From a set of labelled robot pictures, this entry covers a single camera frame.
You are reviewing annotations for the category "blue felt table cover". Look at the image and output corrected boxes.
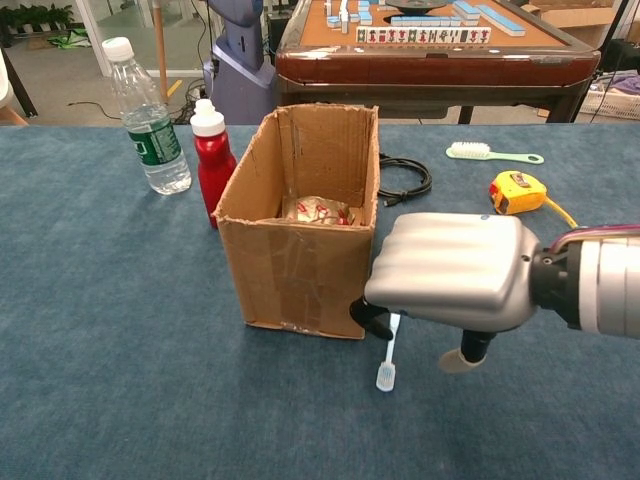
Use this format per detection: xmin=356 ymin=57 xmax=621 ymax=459
xmin=0 ymin=123 xmax=640 ymax=480

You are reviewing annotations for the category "light blue toothbrush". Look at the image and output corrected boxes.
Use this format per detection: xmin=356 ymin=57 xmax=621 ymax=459
xmin=375 ymin=312 xmax=401 ymax=394

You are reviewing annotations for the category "brown mahjong table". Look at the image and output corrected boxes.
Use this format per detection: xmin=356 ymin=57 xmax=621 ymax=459
xmin=274 ymin=0 xmax=601 ymax=125

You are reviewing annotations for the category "clear water bottle green label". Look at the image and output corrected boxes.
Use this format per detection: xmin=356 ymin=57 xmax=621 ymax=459
xmin=101 ymin=36 xmax=193 ymax=196

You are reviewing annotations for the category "yellow tape measure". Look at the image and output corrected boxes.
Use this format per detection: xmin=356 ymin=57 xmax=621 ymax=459
xmin=488 ymin=170 xmax=579 ymax=230

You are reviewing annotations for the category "white plastic basket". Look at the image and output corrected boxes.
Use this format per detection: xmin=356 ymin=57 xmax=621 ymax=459
xmin=578 ymin=74 xmax=640 ymax=121

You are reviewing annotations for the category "black tripod stand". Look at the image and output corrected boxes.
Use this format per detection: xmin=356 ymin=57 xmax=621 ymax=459
xmin=574 ymin=0 xmax=632 ymax=124

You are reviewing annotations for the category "blue-backed mahjong tile cluster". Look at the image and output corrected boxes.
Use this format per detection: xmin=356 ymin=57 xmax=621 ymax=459
xmin=324 ymin=0 xmax=374 ymax=34

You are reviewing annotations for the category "purple cloth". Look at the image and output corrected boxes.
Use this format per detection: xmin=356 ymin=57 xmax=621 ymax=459
xmin=607 ymin=73 xmax=640 ymax=96

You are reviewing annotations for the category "background cardboard box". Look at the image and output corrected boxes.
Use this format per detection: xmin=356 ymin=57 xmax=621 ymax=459
xmin=529 ymin=0 xmax=621 ymax=47

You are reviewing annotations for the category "open cardboard box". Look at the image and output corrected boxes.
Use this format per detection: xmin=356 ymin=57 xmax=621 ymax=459
xmin=212 ymin=102 xmax=381 ymax=341

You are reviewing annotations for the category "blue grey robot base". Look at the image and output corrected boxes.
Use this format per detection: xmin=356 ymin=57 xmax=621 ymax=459
xmin=202 ymin=0 xmax=277 ymax=126

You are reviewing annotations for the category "wooden pole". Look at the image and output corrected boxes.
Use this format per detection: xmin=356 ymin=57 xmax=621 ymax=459
xmin=151 ymin=0 xmax=170 ymax=105

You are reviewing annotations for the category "long blue-backed mahjong tile row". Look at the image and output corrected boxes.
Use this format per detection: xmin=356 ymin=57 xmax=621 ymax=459
xmin=452 ymin=0 xmax=527 ymax=37

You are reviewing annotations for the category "green fabric item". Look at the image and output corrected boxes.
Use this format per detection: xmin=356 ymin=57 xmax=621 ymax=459
xmin=47 ymin=28 xmax=94 ymax=50

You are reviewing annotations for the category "red bottle white cap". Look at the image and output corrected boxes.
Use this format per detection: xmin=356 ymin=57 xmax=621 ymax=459
xmin=189 ymin=98 xmax=238 ymax=231

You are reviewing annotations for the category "face-up mahjong tile row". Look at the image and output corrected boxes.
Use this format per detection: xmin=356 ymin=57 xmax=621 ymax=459
xmin=355 ymin=26 xmax=492 ymax=45

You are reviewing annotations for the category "potted green plants row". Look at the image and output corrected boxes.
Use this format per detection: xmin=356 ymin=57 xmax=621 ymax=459
xmin=0 ymin=3 xmax=76 ymax=36

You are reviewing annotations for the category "black floor cable bundle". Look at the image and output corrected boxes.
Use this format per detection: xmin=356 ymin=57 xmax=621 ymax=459
xmin=169 ymin=74 xmax=214 ymax=119

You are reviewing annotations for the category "tan snack bag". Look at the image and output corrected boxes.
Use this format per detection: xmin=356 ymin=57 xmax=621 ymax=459
xmin=282 ymin=194 xmax=357 ymax=226

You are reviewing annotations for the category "coiled black cable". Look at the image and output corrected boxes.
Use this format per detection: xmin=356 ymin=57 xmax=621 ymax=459
xmin=378 ymin=152 xmax=434 ymax=209

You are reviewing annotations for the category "mint green brush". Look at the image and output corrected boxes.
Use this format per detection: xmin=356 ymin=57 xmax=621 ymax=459
xmin=445 ymin=141 xmax=545 ymax=166

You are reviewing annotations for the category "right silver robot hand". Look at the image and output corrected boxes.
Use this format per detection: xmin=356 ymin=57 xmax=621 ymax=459
xmin=349 ymin=212 xmax=544 ymax=375

